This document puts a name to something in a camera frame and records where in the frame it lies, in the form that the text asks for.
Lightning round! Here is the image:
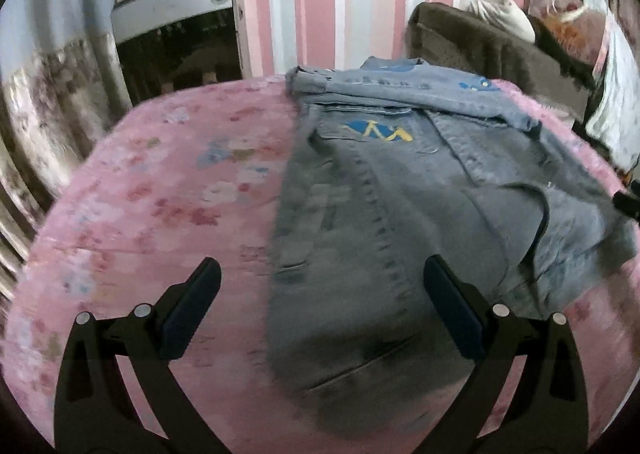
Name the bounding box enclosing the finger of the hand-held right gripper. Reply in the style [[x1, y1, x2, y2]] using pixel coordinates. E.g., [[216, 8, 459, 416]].
[[612, 179, 640, 224]]

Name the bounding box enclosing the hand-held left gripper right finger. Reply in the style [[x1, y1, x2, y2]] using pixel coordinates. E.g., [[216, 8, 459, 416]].
[[422, 255, 591, 454]]

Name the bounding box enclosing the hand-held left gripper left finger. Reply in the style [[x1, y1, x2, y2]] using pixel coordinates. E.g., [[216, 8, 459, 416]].
[[54, 257, 236, 454]]

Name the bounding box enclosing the printed denim jacket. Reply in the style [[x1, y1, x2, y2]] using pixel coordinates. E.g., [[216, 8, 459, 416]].
[[265, 56, 638, 437]]

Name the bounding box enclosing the white quilt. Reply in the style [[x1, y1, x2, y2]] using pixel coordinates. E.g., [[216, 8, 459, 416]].
[[582, 0, 640, 170]]

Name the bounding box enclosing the pink floral bedsheet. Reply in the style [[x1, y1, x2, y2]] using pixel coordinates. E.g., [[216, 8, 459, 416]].
[[0, 74, 640, 454]]

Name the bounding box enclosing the black cloth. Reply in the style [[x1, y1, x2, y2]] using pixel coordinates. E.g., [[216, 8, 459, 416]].
[[530, 16, 601, 90]]

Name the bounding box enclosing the pink gift bag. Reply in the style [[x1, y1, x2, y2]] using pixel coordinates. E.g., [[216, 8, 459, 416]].
[[522, 0, 613, 70]]

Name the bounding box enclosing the brown blanket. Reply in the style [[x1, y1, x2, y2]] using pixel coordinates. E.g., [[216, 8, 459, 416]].
[[405, 1, 598, 120]]

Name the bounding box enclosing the white folded cloth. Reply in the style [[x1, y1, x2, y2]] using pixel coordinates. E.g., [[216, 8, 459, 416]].
[[467, 0, 536, 42]]

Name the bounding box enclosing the blue floral curtain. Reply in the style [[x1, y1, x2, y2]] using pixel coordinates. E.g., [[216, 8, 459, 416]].
[[0, 0, 133, 295]]

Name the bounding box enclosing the silver black water dispenser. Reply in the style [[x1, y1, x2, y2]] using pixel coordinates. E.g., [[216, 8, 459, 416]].
[[110, 0, 253, 107]]

